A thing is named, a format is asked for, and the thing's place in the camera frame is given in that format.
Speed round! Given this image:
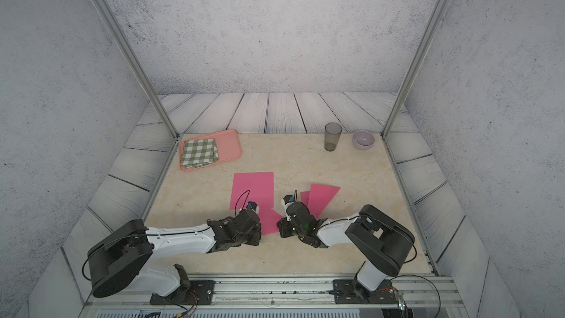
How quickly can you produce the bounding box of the front aluminium rail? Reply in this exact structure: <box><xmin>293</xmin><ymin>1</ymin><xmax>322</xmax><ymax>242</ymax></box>
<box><xmin>80</xmin><ymin>275</ymin><xmax>477</xmax><ymax>317</ymax></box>

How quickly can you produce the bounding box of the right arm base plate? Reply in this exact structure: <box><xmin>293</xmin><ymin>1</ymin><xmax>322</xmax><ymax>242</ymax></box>
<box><xmin>330</xmin><ymin>279</ymin><xmax>399</xmax><ymax>305</ymax></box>

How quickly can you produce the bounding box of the pink square paper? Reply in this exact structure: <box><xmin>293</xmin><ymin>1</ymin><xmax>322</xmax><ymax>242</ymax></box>
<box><xmin>300</xmin><ymin>184</ymin><xmax>341</xmax><ymax>218</ymax></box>

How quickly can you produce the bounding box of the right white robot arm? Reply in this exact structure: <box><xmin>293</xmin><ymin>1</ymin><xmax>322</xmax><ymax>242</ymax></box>
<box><xmin>277</xmin><ymin>201</ymin><xmax>416</xmax><ymax>303</ymax></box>

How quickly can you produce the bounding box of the pink plastic tray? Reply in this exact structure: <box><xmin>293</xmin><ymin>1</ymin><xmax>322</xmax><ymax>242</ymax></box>
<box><xmin>180</xmin><ymin>130</ymin><xmax>242</xmax><ymax>171</ymax></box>

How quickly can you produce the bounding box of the grey translucent cup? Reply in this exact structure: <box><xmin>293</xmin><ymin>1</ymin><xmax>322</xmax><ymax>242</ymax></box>
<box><xmin>325</xmin><ymin>122</ymin><xmax>343</xmax><ymax>152</ymax></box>

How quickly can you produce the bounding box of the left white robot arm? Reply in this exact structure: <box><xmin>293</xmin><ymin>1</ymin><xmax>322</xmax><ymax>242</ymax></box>
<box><xmin>82</xmin><ymin>208</ymin><xmax>262</xmax><ymax>305</ymax></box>

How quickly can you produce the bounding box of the right aluminium frame post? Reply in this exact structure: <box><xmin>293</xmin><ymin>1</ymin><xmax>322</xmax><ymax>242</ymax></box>
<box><xmin>381</xmin><ymin>0</ymin><xmax>450</xmax><ymax>141</ymax></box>

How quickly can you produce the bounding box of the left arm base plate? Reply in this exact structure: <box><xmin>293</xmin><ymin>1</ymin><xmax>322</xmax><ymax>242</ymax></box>
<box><xmin>149</xmin><ymin>280</ymin><xmax>216</xmax><ymax>306</ymax></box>

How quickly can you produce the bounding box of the green checkered cloth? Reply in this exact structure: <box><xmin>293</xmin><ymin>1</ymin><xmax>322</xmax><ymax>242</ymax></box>
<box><xmin>180</xmin><ymin>138</ymin><xmax>219</xmax><ymax>168</ymax></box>

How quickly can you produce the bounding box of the lilac bowl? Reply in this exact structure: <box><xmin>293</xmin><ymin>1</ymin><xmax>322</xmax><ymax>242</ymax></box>
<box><xmin>352</xmin><ymin>130</ymin><xmax>375</xmax><ymax>150</ymax></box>

